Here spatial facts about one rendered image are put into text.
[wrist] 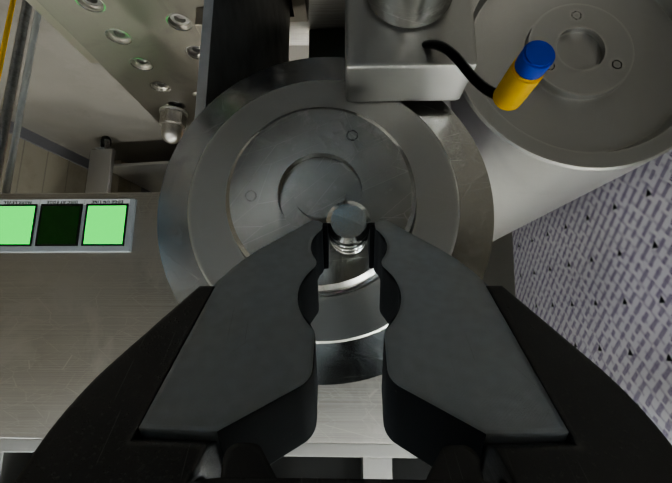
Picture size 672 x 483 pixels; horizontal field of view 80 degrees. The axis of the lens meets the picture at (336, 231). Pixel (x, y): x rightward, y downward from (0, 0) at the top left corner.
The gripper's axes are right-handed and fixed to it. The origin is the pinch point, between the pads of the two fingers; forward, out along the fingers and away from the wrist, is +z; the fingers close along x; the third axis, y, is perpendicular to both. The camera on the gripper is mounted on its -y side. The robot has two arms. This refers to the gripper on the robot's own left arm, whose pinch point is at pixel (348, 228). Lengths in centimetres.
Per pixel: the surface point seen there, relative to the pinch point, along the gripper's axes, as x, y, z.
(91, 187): -185, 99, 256
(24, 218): -42, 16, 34
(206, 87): -6.9, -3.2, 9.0
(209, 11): -7.1, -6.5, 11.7
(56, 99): -180, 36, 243
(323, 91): -1.1, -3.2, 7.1
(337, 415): -1.4, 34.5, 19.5
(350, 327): 0.1, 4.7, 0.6
